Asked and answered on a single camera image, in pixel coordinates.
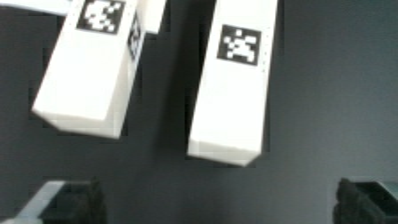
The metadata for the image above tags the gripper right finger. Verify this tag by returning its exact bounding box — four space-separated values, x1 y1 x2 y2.
334 178 398 224

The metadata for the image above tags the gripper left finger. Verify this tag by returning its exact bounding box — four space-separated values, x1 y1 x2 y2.
13 180 107 224

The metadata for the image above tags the white leg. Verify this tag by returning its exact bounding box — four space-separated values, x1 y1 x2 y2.
189 0 279 166
32 0 137 139

